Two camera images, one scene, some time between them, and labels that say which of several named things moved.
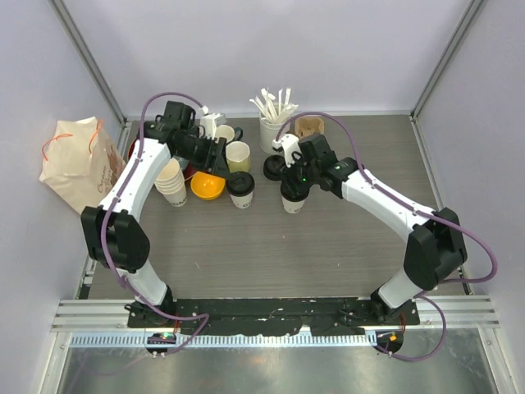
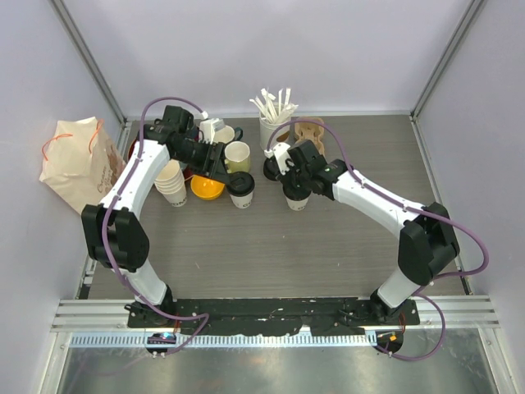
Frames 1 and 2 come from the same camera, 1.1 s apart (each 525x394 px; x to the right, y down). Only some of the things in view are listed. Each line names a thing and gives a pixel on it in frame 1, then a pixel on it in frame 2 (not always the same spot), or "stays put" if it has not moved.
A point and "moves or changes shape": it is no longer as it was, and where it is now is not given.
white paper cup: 293,200 moves or changes shape
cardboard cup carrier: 308,125 stays put
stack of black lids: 271,167 stays put
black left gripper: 212,163 stays put
